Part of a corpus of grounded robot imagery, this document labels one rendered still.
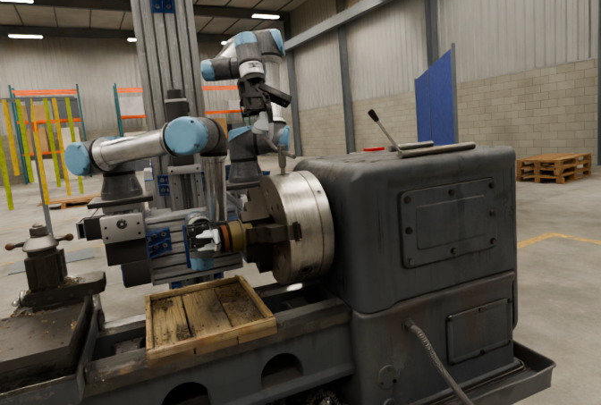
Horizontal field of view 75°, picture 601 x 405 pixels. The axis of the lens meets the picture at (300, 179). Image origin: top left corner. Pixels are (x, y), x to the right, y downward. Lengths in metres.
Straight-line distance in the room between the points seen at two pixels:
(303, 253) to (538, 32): 11.48
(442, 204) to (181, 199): 1.07
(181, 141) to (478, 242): 0.94
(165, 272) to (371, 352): 0.88
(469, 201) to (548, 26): 11.00
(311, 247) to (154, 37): 1.19
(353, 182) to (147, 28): 1.20
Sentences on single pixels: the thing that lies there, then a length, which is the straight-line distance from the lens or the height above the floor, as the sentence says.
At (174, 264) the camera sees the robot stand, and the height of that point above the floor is 0.87.
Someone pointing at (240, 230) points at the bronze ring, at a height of 1.10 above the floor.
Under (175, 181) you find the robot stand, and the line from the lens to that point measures 1.72.
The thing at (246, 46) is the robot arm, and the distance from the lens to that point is 1.31.
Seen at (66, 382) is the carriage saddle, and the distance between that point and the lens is 0.97.
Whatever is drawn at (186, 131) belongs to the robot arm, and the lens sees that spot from 1.26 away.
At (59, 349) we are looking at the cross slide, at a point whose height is 0.97.
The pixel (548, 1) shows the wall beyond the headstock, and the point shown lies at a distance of 12.23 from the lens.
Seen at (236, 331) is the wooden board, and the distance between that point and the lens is 1.01.
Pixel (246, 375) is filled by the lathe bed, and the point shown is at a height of 0.77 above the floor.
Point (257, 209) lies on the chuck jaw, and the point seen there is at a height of 1.14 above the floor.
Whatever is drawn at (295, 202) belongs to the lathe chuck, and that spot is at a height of 1.17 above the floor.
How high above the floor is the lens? 1.35
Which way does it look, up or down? 7 degrees down
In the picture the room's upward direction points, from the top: 5 degrees counter-clockwise
